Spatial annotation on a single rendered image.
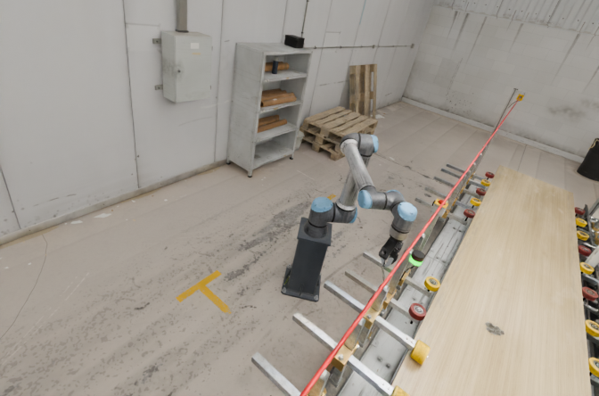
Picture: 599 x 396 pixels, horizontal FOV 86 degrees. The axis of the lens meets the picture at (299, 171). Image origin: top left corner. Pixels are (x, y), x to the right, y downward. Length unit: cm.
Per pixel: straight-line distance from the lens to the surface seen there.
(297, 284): 278
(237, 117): 403
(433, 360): 171
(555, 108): 910
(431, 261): 265
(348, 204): 235
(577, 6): 903
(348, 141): 200
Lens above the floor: 217
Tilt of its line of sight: 29 degrees down
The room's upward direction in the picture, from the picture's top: 11 degrees clockwise
